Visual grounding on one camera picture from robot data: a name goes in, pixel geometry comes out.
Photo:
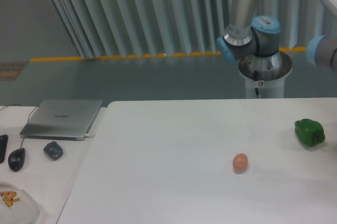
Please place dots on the brown floor sign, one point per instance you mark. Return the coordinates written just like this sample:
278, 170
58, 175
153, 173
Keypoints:
11, 70

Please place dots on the silver closed laptop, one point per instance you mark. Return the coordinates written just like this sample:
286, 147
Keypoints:
62, 119

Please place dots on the green bell pepper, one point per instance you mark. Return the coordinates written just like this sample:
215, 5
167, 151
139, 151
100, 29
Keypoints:
309, 132

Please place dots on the white cap yellow letters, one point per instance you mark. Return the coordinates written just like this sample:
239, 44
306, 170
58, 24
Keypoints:
17, 206

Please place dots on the black flat device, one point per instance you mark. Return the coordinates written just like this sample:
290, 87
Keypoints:
3, 147

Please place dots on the brown egg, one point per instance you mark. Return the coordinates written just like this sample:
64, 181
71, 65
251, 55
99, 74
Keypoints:
240, 162

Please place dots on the white usb plug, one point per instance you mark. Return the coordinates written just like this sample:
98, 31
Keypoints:
89, 136

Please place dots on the black computer mouse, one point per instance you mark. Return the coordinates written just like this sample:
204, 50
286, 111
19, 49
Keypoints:
16, 159

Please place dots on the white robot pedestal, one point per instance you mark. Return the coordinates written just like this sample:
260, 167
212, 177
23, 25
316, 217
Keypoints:
264, 87

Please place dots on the white corrugated partition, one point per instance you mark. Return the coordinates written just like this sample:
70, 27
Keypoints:
150, 27

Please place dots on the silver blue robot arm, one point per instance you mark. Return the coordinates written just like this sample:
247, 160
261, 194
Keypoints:
255, 42

